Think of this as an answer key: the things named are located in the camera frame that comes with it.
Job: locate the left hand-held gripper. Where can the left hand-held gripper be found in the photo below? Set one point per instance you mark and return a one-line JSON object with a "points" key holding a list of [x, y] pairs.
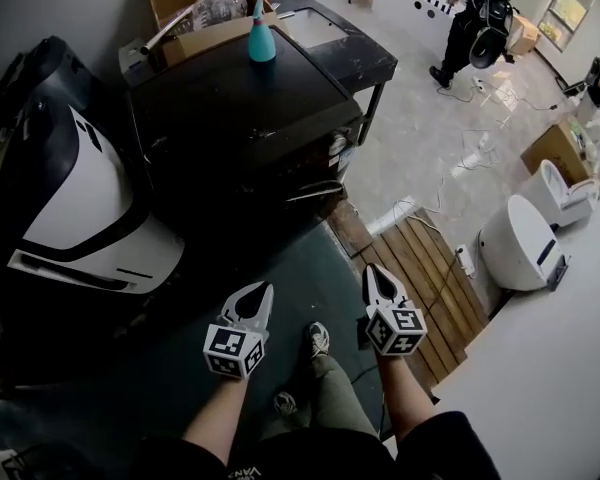
{"points": [[232, 350]]}

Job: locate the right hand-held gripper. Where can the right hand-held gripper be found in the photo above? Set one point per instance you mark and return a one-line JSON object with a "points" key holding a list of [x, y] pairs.
{"points": [[397, 330]]}

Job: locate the person's left forearm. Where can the person's left forearm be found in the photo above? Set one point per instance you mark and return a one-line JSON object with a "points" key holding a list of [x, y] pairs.
{"points": [[217, 418]]}

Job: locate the person's right forearm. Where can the person's right forearm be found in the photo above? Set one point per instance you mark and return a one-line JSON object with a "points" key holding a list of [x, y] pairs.
{"points": [[405, 398]]}

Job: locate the black washing machine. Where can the black washing machine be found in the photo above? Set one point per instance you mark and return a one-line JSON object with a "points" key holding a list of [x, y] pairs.
{"points": [[240, 128]]}

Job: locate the wooden slatted platform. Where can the wooden slatted platform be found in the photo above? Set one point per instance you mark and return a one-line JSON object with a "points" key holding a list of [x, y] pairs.
{"points": [[420, 278]]}

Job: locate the dark green floor mat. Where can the dark green floor mat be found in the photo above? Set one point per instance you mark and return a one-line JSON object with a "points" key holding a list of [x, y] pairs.
{"points": [[300, 268]]}

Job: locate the person's right shoe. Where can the person's right shoe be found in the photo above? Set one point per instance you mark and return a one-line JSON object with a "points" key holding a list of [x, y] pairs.
{"points": [[318, 340]]}

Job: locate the person's shoe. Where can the person's shoe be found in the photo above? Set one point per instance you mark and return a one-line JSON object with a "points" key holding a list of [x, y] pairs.
{"points": [[318, 340], [285, 403]]}

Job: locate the white power strip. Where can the white power strip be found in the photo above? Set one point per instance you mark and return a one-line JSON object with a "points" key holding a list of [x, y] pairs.
{"points": [[465, 258], [478, 84]]}

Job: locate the person's left shoe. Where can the person's left shoe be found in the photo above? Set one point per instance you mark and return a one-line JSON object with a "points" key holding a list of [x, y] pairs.
{"points": [[285, 403]]}

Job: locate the person's olive trousers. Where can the person's olive trousers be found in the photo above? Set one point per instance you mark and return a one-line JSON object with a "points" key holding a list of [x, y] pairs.
{"points": [[335, 393]]}

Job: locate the person's black shirt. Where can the person's black shirt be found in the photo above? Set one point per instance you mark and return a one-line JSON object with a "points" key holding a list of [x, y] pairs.
{"points": [[305, 455]]}

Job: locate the white counter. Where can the white counter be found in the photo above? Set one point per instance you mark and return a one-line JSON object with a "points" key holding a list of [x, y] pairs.
{"points": [[545, 378]]}

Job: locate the white toilet open lid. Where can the white toilet open lid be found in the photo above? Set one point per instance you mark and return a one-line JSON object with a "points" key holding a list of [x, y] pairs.
{"points": [[560, 193]]}

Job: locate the white black shell appliance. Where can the white black shell appliance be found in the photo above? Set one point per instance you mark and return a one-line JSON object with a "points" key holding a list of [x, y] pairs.
{"points": [[80, 193]]}

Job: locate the black table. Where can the black table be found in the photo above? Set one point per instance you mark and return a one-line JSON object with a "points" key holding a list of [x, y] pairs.
{"points": [[350, 53]]}

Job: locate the teal spray bottle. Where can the teal spray bottle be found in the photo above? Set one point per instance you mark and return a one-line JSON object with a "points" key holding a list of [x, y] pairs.
{"points": [[261, 38]]}

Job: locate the grey metal box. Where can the grey metal box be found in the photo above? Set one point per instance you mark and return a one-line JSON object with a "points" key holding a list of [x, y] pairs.
{"points": [[135, 63]]}

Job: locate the metal tube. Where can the metal tube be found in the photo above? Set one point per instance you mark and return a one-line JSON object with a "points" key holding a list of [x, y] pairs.
{"points": [[167, 30]]}

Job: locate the small cardboard box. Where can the small cardboard box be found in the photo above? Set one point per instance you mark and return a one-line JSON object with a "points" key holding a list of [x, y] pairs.
{"points": [[522, 33]]}

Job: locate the clear plastic water jug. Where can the clear plastic water jug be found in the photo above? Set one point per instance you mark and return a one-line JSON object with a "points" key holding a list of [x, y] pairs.
{"points": [[220, 3]]}

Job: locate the window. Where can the window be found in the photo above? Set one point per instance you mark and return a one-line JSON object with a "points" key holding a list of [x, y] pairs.
{"points": [[567, 15]]}

